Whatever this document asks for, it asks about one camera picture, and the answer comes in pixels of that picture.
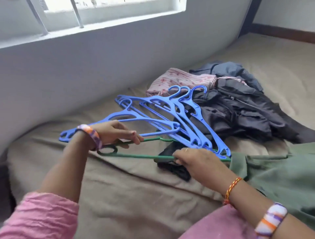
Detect person's right hand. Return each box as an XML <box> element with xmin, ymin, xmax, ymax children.
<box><xmin>172</xmin><ymin>148</ymin><xmax>232</xmax><ymax>196</ymax></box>

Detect grey button shirt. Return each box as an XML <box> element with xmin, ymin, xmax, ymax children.
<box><xmin>216</xmin><ymin>78</ymin><xmax>315</xmax><ymax>145</ymax></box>

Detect person's left hand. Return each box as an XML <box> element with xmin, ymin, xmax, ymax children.
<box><xmin>91</xmin><ymin>119</ymin><xmax>145</xmax><ymax>150</ymax></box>

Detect person's right forearm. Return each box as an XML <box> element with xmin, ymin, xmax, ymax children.
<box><xmin>224</xmin><ymin>180</ymin><xmax>315</xmax><ymax>239</ymax></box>

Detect pile of blue hangers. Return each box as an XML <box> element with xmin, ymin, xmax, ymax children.
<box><xmin>58</xmin><ymin>85</ymin><xmax>232</xmax><ymax>160</ymax></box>

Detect striped orange purple bangle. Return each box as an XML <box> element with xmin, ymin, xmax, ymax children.
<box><xmin>74</xmin><ymin>123</ymin><xmax>103</xmax><ymax>152</ymax></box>

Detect blue striped shirt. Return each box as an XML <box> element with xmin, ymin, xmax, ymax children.
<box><xmin>189</xmin><ymin>61</ymin><xmax>264</xmax><ymax>92</ymax></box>

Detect pink floral striped garment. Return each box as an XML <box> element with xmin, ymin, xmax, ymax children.
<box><xmin>146</xmin><ymin>67</ymin><xmax>218</xmax><ymax>97</ymax></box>

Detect olive green button shirt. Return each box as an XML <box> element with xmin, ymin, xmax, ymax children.
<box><xmin>228</xmin><ymin>142</ymin><xmax>315</xmax><ymax>230</ymax></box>

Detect person's left forearm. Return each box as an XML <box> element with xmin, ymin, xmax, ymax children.
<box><xmin>38</xmin><ymin>132</ymin><xmax>97</xmax><ymax>204</ymax></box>

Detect striped white purple bangle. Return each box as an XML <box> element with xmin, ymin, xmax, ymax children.
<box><xmin>253</xmin><ymin>202</ymin><xmax>289</xmax><ymax>237</ymax></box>

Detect white framed window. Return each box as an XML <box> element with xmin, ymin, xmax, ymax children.
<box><xmin>0</xmin><ymin>0</ymin><xmax>188</xmax><ymax>49</ymax></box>

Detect bed with beige sheet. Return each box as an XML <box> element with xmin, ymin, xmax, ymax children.
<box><xmin>6</xmin><ymin>32</ymin><xmax>315</xmax><ymax>239</ymax></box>

